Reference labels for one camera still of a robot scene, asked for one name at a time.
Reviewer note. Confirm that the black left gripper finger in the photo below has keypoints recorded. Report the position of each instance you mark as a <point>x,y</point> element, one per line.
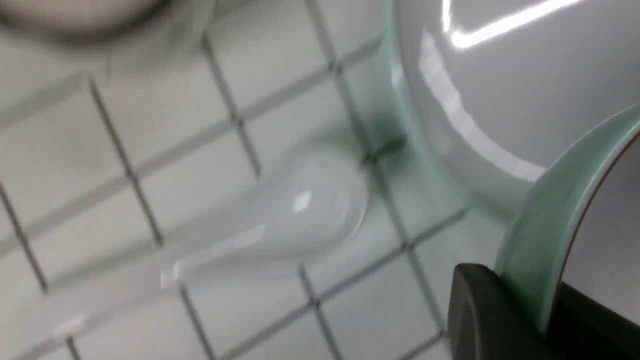
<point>486,322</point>

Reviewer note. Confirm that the pale green shallow bowl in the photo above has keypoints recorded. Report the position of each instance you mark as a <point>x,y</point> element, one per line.
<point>535,250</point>

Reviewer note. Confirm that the pale celadon ceramic spoon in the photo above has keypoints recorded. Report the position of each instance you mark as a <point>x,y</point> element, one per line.
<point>306,203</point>

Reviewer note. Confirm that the pale green large plate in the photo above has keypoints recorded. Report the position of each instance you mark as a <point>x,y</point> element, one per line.
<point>496,90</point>

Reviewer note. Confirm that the white grid tablecloth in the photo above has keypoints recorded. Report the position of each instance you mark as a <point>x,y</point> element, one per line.
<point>93,164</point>

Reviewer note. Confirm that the white cup with black rim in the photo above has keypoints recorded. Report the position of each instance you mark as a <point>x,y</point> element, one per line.
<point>126,34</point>

